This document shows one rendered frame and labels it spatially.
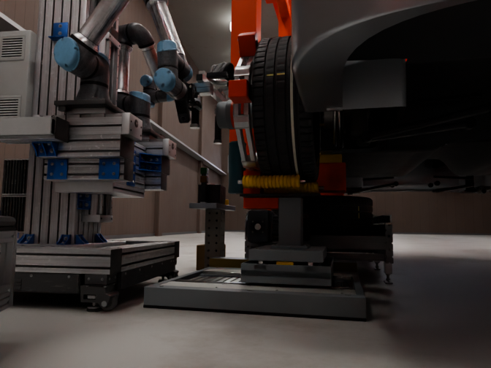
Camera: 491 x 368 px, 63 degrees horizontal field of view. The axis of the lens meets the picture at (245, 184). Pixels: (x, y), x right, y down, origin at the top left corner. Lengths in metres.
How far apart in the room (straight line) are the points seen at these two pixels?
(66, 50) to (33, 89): 0.50
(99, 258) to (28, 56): 1.08
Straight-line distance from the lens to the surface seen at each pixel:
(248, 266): 1.66
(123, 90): 2.42
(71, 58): 1.74
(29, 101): 2.18
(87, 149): 1.77
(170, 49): 1.59
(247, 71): 1.71
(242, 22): 2.67
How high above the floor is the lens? 0.32
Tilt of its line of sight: 6 degrees up
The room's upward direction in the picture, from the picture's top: 1 degrees clockwise
